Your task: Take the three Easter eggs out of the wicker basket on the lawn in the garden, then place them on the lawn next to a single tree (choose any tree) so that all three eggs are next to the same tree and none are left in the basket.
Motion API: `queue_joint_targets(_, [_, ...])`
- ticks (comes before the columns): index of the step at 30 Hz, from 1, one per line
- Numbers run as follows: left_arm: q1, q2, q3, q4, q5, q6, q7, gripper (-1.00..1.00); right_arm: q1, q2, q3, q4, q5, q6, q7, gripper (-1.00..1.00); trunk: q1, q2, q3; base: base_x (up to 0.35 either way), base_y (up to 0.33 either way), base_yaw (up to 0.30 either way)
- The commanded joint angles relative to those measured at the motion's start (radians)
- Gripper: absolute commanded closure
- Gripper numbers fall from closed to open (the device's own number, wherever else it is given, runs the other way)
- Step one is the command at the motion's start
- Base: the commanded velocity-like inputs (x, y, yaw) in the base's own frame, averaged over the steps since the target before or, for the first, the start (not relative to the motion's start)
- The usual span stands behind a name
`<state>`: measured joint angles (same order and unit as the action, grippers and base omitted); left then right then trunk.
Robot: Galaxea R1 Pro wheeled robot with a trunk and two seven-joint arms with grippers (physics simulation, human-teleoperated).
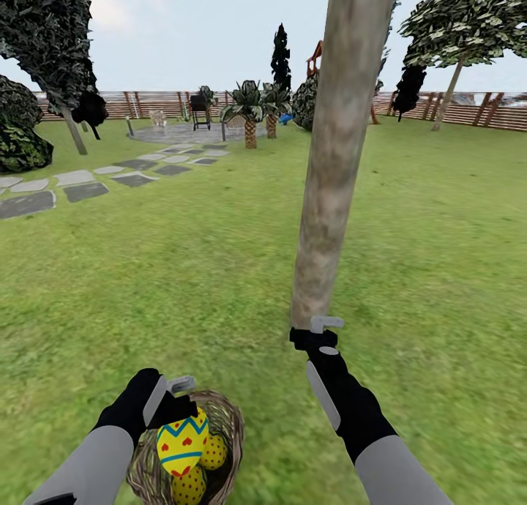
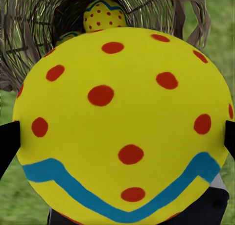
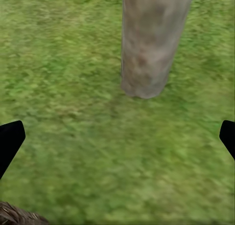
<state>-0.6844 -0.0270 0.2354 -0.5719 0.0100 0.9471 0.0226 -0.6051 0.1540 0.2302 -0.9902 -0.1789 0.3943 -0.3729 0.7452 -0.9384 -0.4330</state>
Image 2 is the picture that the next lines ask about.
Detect easter egg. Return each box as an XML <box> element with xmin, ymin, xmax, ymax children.
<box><xmin>54</xmin><ymin>31</ymin><xmax>84</xmax><ymax>49</ymax></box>
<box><xmin>12</xmin><ymin>27</ymin><xmax>235</xmax><ymax>225</ymax></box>
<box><xmin>83</xmin><ymin>0</ymin><xmax>129</xmax><ymax>33</ymax></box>

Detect wicker basket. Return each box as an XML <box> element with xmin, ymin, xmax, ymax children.
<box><xmin>0</xmin><ymin>0</ymin><xmax>212</xmax><ymax>94</ymax></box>

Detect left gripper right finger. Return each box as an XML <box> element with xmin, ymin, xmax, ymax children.
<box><xmin>224</xmin><ymin>120</ymin><xmax>235</xmax><ymax>160</ymax></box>

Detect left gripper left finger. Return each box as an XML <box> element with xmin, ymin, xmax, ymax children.
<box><xmin>0</xmin><ymin>121</ymin><xmax>21</xmax><ymax>179</ymax></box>

